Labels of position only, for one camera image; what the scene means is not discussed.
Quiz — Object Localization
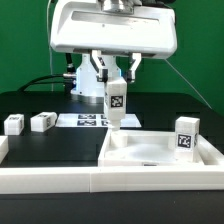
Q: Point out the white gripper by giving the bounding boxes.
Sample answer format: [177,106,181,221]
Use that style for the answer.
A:
[50,0,177,83]

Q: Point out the white square table top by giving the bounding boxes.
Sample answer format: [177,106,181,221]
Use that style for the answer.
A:
[98,130,224,166]

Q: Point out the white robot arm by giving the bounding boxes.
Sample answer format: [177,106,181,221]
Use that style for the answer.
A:
[50,0,177,103]

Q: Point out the white sheet with fiducial markers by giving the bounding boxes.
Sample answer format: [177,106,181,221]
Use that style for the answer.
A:
[56,113,141,128]

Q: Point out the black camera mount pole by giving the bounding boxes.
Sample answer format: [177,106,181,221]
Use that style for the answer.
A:
[65,53,76,77]

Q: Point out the white thin cable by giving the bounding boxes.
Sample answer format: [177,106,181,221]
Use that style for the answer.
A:
[46,0,56,92]

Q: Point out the black cable bundle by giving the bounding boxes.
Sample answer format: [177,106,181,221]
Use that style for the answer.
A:
[16,73,77,92]

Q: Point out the white workspace frame wall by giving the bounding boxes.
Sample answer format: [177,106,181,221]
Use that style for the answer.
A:
[0,138,224,194]

